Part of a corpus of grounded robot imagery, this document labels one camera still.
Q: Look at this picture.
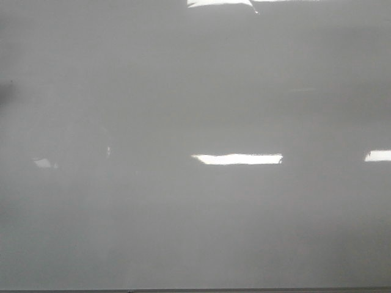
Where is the white whiteboard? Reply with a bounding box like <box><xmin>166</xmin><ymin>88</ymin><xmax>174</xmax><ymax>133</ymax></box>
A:
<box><xmin>1</xmin><ymin>1</ymin><xmax>390</xmax><ymax>290</ymax></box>

